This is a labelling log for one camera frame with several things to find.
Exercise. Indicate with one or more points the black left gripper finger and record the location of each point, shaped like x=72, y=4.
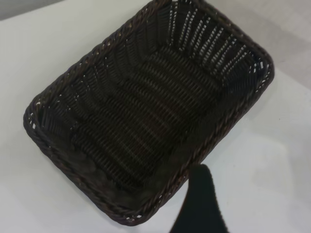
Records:
x=199, y=206

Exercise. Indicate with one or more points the black woven basket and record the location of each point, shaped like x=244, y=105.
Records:
x=145, y=109

